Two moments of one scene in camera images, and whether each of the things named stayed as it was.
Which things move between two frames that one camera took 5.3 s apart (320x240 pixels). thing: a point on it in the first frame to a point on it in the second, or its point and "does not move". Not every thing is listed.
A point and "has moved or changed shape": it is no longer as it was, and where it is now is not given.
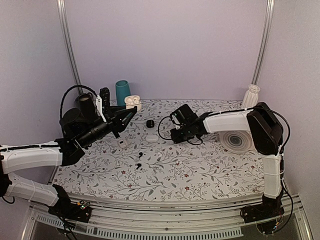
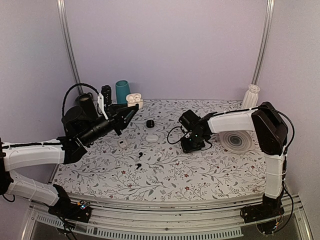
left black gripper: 114,120 does not move
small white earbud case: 122,143 does not move
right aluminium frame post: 267,32 does not move
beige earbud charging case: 131,101 has moved or changed shape
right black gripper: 176,139 to 186,148
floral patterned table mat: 143,163 does not move
